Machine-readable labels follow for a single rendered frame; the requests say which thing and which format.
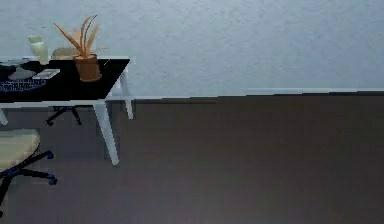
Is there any orange potted house plant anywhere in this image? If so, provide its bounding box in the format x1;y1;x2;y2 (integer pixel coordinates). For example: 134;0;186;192
53;14;108;83

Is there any black desk with white legs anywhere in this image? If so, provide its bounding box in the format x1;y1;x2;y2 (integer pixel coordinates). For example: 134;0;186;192
0;55;135;166

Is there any tan rounded lump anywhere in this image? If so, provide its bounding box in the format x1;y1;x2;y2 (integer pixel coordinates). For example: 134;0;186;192
51;46;80;61

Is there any pale green vase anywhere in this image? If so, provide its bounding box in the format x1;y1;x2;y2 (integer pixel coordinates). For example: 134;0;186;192
27;35;50;66

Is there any blue keyboard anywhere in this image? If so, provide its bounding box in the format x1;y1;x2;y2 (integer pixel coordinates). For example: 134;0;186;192
0;79;48;94

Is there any grey round mouse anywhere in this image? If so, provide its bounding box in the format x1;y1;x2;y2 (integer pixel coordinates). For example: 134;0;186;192
7;67;37;81

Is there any cream office chair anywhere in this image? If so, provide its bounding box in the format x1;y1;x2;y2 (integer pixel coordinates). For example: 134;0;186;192
0;129;58;219

